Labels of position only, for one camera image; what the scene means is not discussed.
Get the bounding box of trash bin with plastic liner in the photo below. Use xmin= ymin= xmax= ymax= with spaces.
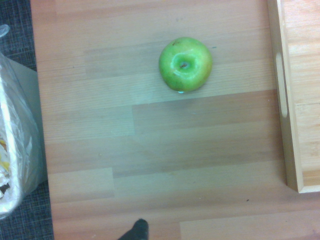
xmin=0 ymin=24 xmax=48 ymax=221

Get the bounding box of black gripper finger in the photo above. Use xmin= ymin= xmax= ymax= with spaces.
xmin=117 ymin=218 xmax=150 ymax=240

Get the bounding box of light wooden tray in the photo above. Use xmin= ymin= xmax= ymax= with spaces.
xmin=266 ymin=0 xmax=320 ymax=194

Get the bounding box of green apple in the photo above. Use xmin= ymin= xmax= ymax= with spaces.
xmin=158 ymin=36 xmax=214 ymax=94

